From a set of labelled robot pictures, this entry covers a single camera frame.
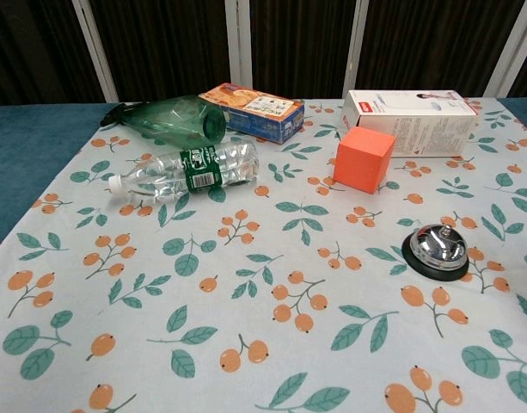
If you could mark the chrome metal call bell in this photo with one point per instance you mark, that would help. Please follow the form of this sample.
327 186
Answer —
439 249

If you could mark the clear plastic water bottle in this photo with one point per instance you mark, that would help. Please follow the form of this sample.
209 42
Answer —
190 170

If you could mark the orange and blue snack box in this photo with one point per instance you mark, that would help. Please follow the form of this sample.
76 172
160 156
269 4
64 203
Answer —
263 114

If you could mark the floral fruit print tablecloth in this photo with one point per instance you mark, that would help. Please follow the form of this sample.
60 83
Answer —
263 301

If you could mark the orange cube block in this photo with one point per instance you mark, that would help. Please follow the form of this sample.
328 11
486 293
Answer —
362 165

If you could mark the green plastic bottle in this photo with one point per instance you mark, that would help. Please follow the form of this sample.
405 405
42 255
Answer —
173 118

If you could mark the white cardboard product box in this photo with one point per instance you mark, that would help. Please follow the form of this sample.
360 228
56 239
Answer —
413 122

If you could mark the white room divider frame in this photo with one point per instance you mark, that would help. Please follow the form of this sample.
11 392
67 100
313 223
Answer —
239 43

